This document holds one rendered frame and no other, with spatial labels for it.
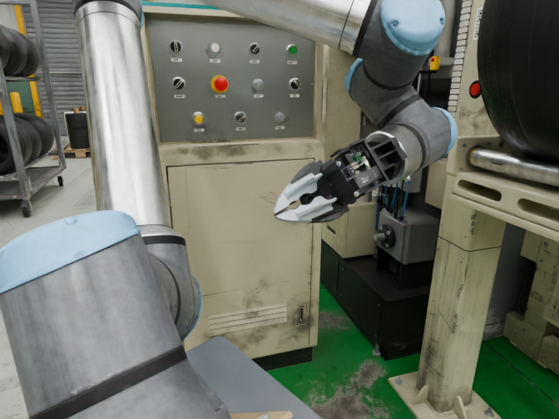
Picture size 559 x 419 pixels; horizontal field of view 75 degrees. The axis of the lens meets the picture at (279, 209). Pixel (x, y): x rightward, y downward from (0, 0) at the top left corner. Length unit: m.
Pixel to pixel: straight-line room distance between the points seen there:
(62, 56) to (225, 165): 9.02
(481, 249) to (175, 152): 0.94
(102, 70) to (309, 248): 0.89
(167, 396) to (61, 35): 9.83
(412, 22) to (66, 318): 0.53
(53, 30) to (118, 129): 9.49
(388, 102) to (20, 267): 0.56
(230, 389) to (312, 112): 0.90
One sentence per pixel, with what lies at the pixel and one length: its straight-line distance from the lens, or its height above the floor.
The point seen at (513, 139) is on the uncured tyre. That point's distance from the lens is 0.90.
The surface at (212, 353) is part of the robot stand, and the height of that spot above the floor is 0.60.
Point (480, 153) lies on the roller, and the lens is 1.01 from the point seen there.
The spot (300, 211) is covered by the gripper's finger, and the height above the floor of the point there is 0.90.
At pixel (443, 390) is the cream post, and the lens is 1.45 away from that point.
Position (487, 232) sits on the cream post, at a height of 0.67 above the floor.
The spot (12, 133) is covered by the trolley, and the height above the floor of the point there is 0.72.
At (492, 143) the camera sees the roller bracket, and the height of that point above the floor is 0.93.
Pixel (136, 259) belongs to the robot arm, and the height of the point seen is 0.89.
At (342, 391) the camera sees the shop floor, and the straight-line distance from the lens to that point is 1.52.
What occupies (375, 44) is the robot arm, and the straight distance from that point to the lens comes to 0.58.
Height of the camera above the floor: 1.06
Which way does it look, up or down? 18 degrees down
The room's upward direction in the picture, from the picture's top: straight up
